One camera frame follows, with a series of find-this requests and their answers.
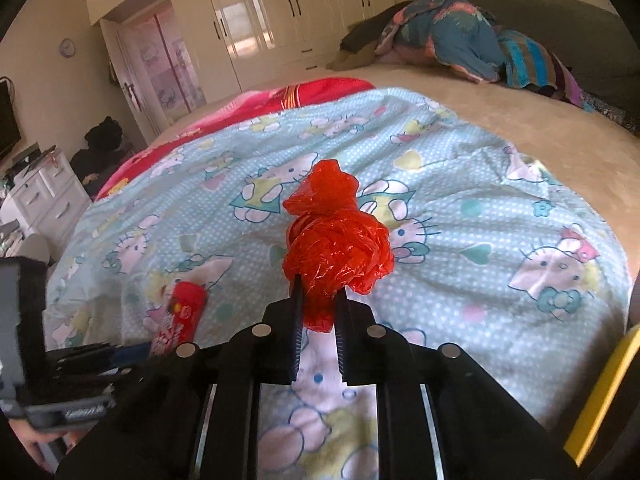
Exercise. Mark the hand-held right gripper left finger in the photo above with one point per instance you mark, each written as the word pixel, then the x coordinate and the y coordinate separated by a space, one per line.
pixel 296 320

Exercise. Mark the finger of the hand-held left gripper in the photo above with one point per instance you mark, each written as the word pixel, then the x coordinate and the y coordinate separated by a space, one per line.
pixel 130 352

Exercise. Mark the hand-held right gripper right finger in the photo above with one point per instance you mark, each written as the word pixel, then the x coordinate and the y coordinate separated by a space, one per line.
pixel 342 330

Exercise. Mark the red candy wrapper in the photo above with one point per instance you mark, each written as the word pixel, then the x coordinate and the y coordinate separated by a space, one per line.
pixel 182 310

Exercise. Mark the red plastic bag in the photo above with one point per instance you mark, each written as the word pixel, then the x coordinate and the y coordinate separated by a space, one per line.
pixel 340 245

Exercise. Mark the yellow rimmed black bin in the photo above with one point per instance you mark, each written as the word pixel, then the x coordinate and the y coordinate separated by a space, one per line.
pixel 600 395

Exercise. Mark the person's left hand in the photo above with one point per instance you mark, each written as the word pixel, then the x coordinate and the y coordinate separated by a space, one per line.
pixel 25 440

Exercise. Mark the white drawer cabinet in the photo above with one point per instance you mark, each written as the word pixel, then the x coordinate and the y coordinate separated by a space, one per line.
pixel 50 200

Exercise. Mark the blue cartoon print blanket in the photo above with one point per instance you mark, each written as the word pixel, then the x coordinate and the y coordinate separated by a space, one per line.
pixel 450 210

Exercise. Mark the black television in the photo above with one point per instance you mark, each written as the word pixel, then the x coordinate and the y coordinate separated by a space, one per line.
pixel 7 120

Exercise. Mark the red blanket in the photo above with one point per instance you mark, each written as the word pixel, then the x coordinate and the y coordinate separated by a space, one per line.
pixel 250 100

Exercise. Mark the white room door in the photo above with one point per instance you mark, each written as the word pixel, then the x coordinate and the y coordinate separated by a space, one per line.
pixel 127 85

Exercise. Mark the pink cartoon sliding door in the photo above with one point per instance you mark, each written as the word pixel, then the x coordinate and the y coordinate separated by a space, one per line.
pixel 170 70

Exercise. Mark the olive brown cloth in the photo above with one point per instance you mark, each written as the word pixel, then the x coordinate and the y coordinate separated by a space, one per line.
pixel 355 45

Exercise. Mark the cream wardrobe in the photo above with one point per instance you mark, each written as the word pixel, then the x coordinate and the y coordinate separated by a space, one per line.
pixel 260 20

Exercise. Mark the blue floral quilt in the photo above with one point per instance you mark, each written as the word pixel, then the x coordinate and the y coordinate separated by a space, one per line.
pixel 460 35

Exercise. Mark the striped blanket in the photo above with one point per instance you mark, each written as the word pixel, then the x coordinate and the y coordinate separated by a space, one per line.
pixel 530 60

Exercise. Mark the dark patterned cloth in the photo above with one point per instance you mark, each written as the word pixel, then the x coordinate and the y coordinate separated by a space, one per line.
pixel 610 112

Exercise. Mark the grey headboard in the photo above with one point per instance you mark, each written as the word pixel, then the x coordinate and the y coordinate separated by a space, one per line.
pixel 575 25

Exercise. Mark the round wall clock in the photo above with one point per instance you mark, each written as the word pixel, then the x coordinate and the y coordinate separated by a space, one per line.
pixel 67 48

